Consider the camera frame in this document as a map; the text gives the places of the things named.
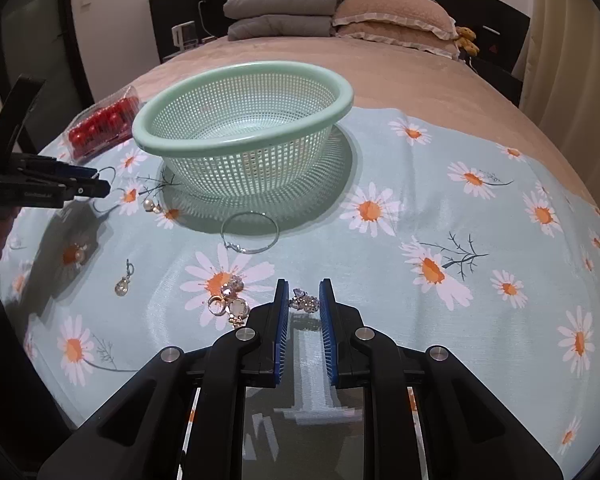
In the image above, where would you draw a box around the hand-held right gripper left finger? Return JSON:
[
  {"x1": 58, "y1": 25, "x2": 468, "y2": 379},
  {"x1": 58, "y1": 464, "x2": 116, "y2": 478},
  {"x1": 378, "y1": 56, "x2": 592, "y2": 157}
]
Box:
[{"x1": 37, "y1": 279, "x2": 291, "y2": 480}]

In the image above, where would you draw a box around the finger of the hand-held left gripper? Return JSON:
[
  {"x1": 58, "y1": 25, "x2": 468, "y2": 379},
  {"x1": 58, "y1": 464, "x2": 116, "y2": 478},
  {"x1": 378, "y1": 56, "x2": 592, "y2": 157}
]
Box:
[
  {"x1": 2, "y1": 154, "x2": 99, "y2": 181},
  {"x1": 0, "y1": 174, "x2": 112, "y2": 210}
]

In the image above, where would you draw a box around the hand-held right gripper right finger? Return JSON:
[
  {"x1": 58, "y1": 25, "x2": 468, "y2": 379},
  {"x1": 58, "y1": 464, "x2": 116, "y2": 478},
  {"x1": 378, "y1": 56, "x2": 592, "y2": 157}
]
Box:
[{"x1": 319, "y1": 279, "x2": 563, "y2": 480}]

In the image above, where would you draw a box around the crystal cluster earring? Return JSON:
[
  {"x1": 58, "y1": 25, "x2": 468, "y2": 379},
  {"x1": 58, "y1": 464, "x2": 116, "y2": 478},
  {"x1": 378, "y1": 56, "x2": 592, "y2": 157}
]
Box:
[{"x1": 289, "y1": 287, "x2": 322, "y2": 314}]

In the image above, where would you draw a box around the thin wire hoop earring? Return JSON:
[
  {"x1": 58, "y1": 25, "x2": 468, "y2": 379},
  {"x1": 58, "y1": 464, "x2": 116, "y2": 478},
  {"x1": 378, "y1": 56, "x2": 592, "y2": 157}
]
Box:
[{"x1": 91, "y1": 165, "x2": 119, "y2": 214}]

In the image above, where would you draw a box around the green plastic mesh basket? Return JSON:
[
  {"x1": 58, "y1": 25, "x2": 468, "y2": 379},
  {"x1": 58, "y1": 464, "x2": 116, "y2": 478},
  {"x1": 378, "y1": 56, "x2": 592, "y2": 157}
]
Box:
[{"x1": 131, "y1": 60, "x2": 355, "y2": 202}]

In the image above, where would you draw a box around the daisy print blue cloth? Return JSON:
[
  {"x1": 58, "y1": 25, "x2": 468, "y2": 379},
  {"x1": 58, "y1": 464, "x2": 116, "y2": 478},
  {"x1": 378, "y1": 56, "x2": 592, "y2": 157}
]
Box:
[{"x1": 0, "y1": 105, "x2": 600, "y2": 480}]

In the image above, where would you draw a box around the crystal drop earring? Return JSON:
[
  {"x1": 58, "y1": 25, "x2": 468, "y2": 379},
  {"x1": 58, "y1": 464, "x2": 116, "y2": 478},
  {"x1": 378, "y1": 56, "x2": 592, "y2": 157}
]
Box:
[{"x1": 113, "y1": 258, "x2": 134, "y2": 297}]

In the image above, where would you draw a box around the white bedside device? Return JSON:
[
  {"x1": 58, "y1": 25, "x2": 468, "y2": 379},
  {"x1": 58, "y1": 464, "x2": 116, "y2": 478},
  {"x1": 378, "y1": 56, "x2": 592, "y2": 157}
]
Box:
[{"x1": 171, "y1": 20, "x2": 201, "y2": 51}]

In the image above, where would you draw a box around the dark wooden headboard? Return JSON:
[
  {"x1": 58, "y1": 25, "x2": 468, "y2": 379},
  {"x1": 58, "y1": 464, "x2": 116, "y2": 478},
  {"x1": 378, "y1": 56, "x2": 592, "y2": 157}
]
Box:
[{"x1": 148, "y1": 0, "x2": 531, "y2": 67}]

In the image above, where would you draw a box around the tan bed sheet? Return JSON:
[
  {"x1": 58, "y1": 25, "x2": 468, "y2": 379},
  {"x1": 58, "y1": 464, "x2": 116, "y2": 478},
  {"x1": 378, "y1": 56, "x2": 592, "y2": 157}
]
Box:
[{"x1": 40, "y1": 35, "x2": 600, "y2": 211}]

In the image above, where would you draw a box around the grey folded blanket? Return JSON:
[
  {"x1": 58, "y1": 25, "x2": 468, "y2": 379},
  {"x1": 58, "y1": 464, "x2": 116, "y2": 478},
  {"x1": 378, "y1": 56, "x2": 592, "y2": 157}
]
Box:
[
  {"x1": 227, "y1": 15, "x2": 337, "y2": 41},
  {"x1": 223, "y1": 0, "x2": 341, "y2": 19}
]

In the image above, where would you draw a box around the tan ruffled pillow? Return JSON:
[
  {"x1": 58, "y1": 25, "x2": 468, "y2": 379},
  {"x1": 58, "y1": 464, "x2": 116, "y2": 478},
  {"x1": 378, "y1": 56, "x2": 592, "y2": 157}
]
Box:
[
  {"x1": 332, "y1": 0, "x2": 459, "y2": 41},
  {"x1": 337, "y1": 25, "x2": 461, "y2": 59}
]

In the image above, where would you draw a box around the dark nightstand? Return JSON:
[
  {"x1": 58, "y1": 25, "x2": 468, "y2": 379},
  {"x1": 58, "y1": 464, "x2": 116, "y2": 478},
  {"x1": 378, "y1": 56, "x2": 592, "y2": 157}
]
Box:
[{"x1": 471, "y1": 56, "x2": 524, "y2": 107}]

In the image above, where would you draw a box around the yellow teddy bear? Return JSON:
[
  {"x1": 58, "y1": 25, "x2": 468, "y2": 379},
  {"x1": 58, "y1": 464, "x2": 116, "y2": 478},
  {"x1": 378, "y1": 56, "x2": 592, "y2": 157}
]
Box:
[{"x1": 453, "y1": 25, "x2": 481, "y2": 59}]

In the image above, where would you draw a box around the cream curtain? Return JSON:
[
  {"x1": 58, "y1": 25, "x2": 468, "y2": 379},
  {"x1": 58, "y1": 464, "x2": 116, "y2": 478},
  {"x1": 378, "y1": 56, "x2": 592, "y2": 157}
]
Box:
[{"x1": 510, "y1": 0, "x2": 600, "y2": 211}]

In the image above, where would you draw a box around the silver bangle bracelet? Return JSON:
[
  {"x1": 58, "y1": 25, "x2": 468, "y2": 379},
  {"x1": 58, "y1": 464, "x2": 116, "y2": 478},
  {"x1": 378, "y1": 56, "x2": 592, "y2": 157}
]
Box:
[{"x1": 220, "y1": 211, "x2": 280, "y2": 254}]

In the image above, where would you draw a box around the white cable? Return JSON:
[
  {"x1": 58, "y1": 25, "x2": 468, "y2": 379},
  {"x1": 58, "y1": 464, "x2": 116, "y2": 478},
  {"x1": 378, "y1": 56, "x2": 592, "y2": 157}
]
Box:
[{"x1": 197, "y1": 0, "x2": 217, "y2": 42}]

